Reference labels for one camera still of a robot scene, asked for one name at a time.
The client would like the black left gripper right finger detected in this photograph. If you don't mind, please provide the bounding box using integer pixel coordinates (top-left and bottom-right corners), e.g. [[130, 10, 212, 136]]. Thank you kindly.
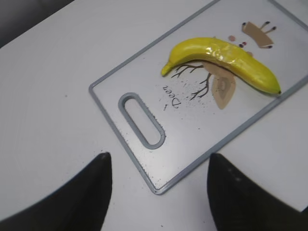
[[207, 153, 308, 231]]

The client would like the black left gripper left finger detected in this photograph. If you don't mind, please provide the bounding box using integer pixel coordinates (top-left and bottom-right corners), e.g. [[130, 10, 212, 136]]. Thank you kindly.
[[0, 153, 113, 231]]

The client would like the yellow plastic banana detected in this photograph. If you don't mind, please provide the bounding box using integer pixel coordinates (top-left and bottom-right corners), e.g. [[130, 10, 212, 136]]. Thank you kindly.
[[161, 37, 281, 95]]

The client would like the white deer cutting board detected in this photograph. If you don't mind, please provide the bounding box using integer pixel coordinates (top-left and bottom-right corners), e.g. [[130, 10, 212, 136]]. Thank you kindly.
[[89, 0, 308, 194]]

